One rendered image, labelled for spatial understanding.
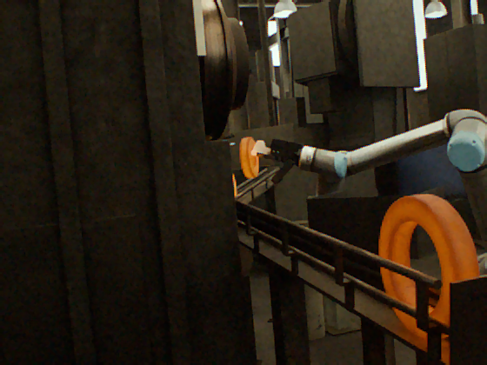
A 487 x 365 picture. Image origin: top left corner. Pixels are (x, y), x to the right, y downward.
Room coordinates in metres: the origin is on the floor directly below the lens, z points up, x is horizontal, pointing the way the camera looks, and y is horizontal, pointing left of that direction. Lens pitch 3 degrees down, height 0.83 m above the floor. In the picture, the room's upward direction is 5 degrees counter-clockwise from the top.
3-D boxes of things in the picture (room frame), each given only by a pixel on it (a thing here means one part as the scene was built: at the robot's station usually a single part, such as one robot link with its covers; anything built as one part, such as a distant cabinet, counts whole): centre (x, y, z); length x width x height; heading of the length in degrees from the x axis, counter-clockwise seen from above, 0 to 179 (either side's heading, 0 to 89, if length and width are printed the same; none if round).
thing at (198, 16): (1.41, 0.10, 1.15); 0.26 x 0.02 x 0.18; 18
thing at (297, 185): (4.49, -0.38, 0.39); 1.03 x 0.83 x 0.77; 123
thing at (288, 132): (6.23, -0.40, 0.55); 1.10 x 0.53 x 1.10; 38
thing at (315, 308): (2.55, -0.25, 0.26); 0.12 x 0.12 x 0.52
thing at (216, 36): (1.77, 0.10, 1.11); 0.47 x 0.06 x 0.47; 18
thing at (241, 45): (1.80, 0.01, 1.11); 0.28 x 0.06 x 0.28; 18
